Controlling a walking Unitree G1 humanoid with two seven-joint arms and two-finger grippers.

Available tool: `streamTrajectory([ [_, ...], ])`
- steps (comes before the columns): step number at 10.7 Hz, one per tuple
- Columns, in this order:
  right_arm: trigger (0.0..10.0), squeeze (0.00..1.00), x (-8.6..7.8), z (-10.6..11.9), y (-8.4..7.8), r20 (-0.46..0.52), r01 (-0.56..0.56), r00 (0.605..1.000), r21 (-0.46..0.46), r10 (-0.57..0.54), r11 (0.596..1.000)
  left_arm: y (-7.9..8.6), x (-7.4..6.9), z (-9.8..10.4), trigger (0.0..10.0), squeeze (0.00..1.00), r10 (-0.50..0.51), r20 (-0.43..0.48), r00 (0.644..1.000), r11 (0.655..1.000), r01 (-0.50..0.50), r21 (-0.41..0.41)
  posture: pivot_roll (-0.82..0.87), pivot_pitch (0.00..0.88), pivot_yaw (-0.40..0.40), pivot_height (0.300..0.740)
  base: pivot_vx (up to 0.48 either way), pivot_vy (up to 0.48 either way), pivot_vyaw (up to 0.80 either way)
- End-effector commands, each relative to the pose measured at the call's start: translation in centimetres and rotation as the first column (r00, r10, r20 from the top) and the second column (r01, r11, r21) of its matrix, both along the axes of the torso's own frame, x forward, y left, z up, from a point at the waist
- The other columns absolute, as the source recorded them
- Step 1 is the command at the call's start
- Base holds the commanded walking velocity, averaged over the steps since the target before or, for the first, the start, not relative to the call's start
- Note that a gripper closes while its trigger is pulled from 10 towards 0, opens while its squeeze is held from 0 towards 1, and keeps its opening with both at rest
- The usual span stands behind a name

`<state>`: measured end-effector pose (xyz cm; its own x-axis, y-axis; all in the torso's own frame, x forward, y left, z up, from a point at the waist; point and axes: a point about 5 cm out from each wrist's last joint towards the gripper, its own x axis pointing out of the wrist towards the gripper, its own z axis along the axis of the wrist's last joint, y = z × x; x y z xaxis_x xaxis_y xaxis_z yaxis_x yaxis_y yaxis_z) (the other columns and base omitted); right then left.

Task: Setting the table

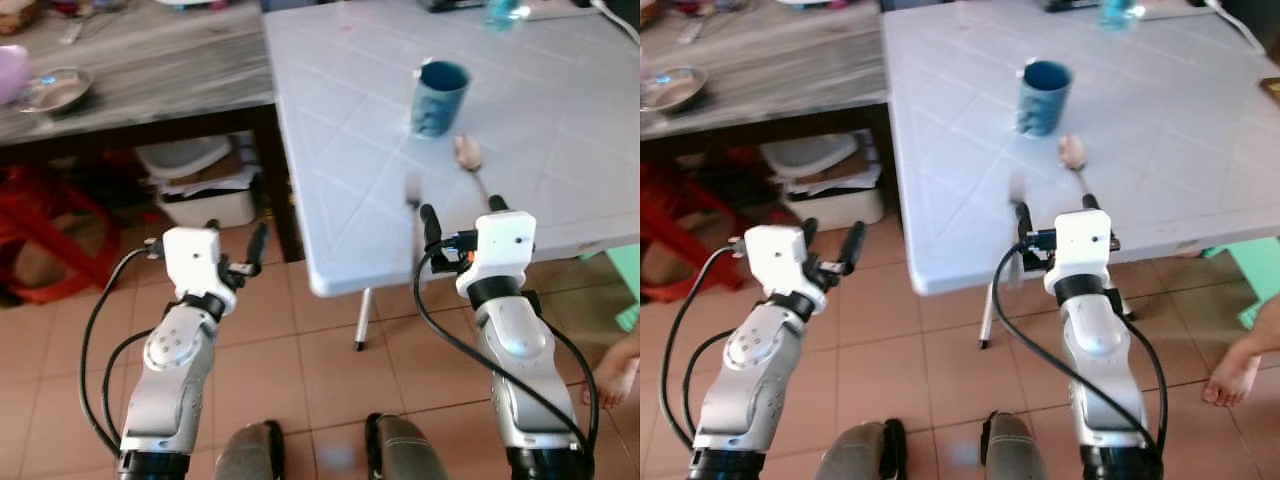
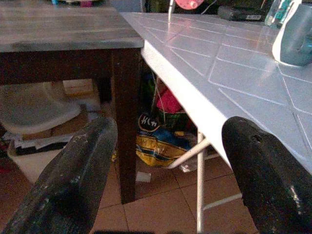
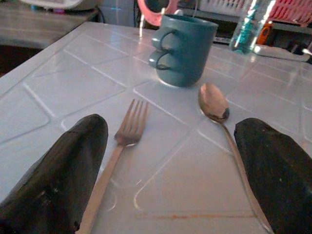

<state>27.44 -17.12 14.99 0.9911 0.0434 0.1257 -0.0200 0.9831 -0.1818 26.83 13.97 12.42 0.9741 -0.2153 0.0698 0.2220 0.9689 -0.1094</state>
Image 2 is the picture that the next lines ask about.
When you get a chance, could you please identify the yellow and blue bag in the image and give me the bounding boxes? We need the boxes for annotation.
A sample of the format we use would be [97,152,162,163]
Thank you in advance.
[135,112,195,168]

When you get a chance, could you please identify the pink cloth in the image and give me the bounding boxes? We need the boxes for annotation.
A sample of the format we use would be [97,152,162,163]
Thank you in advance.
[156,87,183,115]

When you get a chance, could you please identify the stack of papers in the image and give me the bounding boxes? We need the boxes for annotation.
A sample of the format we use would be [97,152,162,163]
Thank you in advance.
[7,133,76,156]

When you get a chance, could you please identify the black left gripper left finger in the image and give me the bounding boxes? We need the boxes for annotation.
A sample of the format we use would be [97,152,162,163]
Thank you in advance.
[1,117,118,234]

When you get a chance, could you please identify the clear plastic bottle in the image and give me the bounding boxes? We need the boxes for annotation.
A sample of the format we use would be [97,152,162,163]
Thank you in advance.
[264,0,292,28]

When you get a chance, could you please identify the pink round container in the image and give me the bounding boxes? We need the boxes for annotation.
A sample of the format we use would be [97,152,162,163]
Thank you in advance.
[174,0,205,11]

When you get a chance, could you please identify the white plastic chair seat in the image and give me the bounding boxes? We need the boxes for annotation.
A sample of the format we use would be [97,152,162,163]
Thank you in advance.
[0,81,81,135]

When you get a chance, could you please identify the black flat device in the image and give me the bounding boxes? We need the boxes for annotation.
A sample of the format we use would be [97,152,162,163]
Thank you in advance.
[217,5,268,22]

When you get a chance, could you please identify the white folding table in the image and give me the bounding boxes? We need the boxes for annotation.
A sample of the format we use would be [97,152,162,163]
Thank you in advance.
[119,12,312,234]

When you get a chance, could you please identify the dark wooden table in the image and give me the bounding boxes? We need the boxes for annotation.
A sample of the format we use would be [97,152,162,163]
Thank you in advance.
[0,5,144,205]

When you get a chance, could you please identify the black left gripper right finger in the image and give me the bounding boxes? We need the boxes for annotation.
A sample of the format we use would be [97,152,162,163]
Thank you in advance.
[221,116,312,234]

